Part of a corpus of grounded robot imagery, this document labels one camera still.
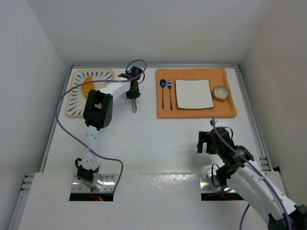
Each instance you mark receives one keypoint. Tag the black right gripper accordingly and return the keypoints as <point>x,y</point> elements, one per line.
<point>205,141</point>

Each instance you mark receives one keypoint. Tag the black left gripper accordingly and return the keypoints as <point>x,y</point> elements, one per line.
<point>133,95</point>

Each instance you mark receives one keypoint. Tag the orange croissant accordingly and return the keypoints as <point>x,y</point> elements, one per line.
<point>88,85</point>

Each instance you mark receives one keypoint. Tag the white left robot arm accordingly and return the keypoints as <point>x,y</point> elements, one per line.
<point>97,114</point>

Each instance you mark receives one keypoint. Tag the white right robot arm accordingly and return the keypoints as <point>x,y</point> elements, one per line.
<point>242,174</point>

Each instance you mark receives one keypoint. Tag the blue spoon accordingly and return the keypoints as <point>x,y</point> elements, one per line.
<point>162,85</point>

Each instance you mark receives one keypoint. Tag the blue fork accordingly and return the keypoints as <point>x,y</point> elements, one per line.
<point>169,85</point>

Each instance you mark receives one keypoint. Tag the small flower-shaped bowl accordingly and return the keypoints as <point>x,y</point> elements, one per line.
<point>221,92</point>

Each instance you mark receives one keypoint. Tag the white square plate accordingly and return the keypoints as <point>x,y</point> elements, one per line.
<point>193,94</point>

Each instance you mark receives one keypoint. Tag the orange cloth placemat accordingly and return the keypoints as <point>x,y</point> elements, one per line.
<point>216,77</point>

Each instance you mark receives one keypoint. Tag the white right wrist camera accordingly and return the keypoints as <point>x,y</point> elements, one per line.
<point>220,122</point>

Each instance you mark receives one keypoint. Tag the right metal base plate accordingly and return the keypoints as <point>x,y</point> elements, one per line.
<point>209,185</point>

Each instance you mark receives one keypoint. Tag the metal base plate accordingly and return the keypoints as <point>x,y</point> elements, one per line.
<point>209,185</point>
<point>101,183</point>

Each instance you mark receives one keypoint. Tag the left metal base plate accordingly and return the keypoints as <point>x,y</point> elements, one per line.
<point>101,183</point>

